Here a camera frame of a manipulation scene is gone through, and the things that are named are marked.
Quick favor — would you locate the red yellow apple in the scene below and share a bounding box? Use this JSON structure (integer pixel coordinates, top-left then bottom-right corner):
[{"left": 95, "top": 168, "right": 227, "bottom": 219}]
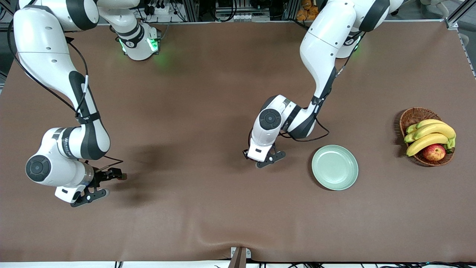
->
[{"left": 423, "top": 144, "right": 446, "bottom": 162}]

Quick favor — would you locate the brown wicker basket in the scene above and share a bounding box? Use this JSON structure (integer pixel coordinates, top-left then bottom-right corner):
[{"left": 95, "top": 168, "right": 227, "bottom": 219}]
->
[{"left": 399, "top": 107, "right": 455, "bottom": 167}]

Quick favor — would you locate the bag of orange bread rolls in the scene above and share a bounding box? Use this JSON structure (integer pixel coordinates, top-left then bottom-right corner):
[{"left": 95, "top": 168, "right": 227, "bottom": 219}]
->
[{"left": 296, "top": 0, "right": 326, "bottom": 21}]

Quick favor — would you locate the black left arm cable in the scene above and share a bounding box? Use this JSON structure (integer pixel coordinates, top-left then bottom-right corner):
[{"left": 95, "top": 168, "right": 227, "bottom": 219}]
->
[{"left": 279, "top": 32, "right": 367, "bottom": 143}]

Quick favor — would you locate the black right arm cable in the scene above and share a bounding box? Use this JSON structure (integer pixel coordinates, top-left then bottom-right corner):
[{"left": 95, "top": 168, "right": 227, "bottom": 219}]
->
[{"left": 7, "top": 0, "right": 124, "bottom": 172}]

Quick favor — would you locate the aluminium frame profile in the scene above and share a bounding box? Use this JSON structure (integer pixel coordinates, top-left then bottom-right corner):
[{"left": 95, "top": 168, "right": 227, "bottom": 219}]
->
[
  {"left": 184, "top": 0, "right": 200, "bottom": 22},
  {"left": 444, "top": 0, "right": 476, "bottom": 30}
]

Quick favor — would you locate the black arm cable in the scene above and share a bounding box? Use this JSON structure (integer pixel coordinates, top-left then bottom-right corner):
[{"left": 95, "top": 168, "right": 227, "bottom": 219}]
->
[
  {"left": 279, "top": 32, "right": 367, "bottom": 143},
  {"left": 7, "top": 0, "right": 124, "bottom": 172}
]

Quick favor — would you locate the brown table cloth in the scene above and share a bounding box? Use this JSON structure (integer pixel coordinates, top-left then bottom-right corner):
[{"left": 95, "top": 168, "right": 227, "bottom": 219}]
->
[{"left": 0, "top": 20, "right": 476, "bottom": 263}]

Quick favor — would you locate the light green round plate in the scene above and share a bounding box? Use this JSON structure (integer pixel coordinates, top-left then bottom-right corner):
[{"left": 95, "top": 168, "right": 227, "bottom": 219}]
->
[{"left": 312, "top": 145, "right": 359, "bottom": 191}]

